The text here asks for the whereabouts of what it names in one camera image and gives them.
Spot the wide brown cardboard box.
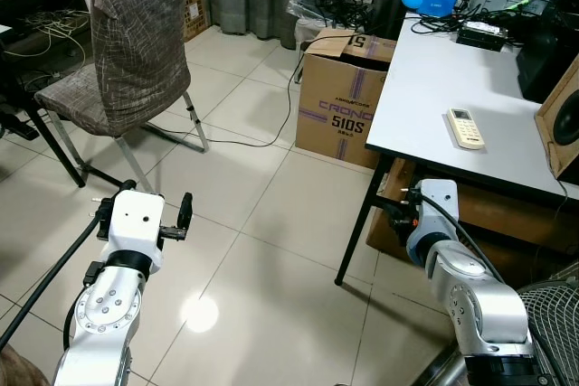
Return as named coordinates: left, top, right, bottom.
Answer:
left=367, top=158, right=579, bottom=289

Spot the white remote control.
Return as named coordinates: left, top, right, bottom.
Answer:
left=446, top=107, right=488, bottom=151

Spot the purple printed cardboard box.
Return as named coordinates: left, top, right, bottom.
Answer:
left=295, top=27, right=400, bottom=171

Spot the white table with black legs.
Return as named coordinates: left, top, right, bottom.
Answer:
left=335, top=14, right=579, bottom=289

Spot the chair with brown cover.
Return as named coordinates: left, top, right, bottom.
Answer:
left=33, top=0, right=211, bottom=193

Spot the wooden speaker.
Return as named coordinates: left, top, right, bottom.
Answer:
left=535, top=54, right=579, bottom=181

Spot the flat black device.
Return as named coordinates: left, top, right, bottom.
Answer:
left=456, top=22, right=508, bottom=49

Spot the large black box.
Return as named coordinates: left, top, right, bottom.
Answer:
left=515, top=17, right=579, bottom=104

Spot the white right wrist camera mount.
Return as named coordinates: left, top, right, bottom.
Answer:
left=405, top=178, right=460, bottom=259

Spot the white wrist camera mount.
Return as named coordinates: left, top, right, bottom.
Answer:
left=405, top=178, right=460, bottom=259
left=105, top=189, right=167, bottom=259

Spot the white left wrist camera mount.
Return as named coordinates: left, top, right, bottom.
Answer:
left=105, top=189, right=167, bottom=259

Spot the thin black floor cable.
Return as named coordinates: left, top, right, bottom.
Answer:
left=181, top=50, right=307, bottom=149

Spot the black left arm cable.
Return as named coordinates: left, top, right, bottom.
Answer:
left=0, top=198, right=111, bottom=353

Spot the wire fan grille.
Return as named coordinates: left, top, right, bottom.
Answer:
left=514, top=276, right=579, bottom=386

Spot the black cable pile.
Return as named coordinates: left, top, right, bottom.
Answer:
left=311, top=0, right=374, bottom=32

